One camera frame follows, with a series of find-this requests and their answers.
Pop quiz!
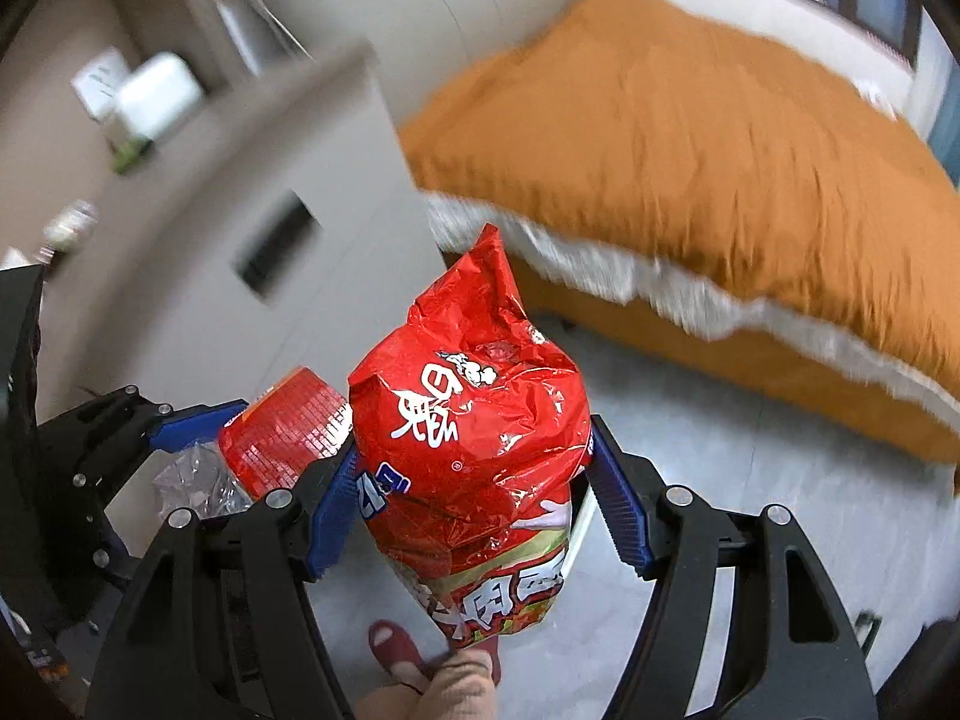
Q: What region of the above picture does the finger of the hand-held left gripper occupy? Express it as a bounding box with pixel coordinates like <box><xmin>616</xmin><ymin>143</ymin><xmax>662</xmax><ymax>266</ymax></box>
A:
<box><xmin>37</xmin><ymin>384</ymin><xmax>250</xmax><ymax>496</ymax></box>
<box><xmin>71</xmin><ymin>491</ymin><xmax>151</xmax><ymax>605</ymax></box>

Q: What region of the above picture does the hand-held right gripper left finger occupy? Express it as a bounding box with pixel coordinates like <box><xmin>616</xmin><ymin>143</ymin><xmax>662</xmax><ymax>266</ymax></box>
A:
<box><xmin>86</xmin><ymin>435</ymin><xmax>362</xmax><ymax>720</ymax></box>

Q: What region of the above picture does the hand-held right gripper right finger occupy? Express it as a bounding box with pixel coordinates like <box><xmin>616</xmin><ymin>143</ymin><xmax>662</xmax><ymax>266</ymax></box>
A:
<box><xmin>583</xmin><ymin>412</ymin><xmax>880</xmax><ymax>720</ymax></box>

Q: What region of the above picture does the clear plastic wrapper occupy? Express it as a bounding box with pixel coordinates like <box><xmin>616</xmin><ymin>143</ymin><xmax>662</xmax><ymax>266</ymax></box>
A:
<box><xmin>152</xmin><ymin>441</ymin><xmax>254</xmax><ymax>524</ymax></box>

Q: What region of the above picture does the red grid-pattern packet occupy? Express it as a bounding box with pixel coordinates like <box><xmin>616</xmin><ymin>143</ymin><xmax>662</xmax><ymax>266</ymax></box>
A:
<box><xmin>217</xmin><ymin>366</ymin><xmax>355</xmax><ymax>502</ymax></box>

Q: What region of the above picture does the large red snack bag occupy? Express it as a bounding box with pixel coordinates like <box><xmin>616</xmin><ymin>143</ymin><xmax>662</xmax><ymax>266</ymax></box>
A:
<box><xmin>346</xmin><ymin>222</ymin><xmax>595</xmax><ymax>655</ymax></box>

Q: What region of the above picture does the dark red slipper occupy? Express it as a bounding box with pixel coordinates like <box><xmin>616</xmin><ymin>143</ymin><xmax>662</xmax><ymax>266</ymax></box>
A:
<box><xmin>367</xmin><ymin>619</ymin><xmax>452</xmax><ymax>692</ymax></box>

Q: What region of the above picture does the white cabinet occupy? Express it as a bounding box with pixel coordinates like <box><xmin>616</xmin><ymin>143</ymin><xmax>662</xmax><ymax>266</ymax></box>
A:
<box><xmin>0</xmin><ymin>37</ymin><xmax>452</xmax><ymax>436</ymax></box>

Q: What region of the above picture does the person's foot in red slipper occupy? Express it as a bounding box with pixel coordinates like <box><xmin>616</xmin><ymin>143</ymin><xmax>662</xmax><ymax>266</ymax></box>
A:
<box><xmin>355</xmin><ymin>648</ymin><xmax>502</xmax><ymax>720</ymax></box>

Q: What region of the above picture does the small bottle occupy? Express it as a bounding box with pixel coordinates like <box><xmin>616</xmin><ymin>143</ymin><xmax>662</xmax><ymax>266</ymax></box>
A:
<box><xmin>41</xmin><ymin>199</ymin><xmax>100</xmax><ymax>257</ymax></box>

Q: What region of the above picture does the white fluffy blanket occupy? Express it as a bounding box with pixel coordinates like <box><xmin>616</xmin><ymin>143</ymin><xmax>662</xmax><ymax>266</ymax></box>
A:
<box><xmin>424</xmin><ymin>193</ymin><xmax>960</xmax><ymax>466</ymax></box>

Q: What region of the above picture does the small green item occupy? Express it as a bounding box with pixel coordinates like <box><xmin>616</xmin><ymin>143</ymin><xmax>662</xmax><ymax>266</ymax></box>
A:
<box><xmin>109</xmin><ymin>138</ymin><xmax>156</xmax><ymax>175</ymax></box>

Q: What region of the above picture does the white box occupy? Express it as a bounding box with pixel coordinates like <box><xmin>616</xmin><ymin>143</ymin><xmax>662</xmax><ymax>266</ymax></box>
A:
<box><xmin>116</xmin><ymin>52</ymin><xmax>207</xmax><ymax>145</ymax></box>

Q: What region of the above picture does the bed with orange cover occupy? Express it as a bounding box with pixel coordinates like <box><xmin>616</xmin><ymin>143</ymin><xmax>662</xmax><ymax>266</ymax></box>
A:
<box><xmin>397</xmin><ymin>0</ymin><xmax>960</xmax><ymax>466</ymax></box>

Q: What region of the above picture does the white paper card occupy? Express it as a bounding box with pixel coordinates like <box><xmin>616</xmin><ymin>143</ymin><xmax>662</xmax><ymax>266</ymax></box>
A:
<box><xmin>71</xmin><ymin>45</ymin><xmax>134</xmax><ymax>122</ymax></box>

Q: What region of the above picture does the white wardrobe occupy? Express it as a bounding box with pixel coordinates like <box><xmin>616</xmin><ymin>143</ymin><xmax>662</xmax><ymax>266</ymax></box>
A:
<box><xmin>390</xmin><ymin>0</ymin><xmax>605</xmax><ymax>121</ymax></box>

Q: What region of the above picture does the orange bed frame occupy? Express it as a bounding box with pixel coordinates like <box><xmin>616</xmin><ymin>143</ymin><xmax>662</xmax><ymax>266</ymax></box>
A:
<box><xmin>510</xmin><ymin>262</ymin><xmax>960</xmax><ymax>497</ymax></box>

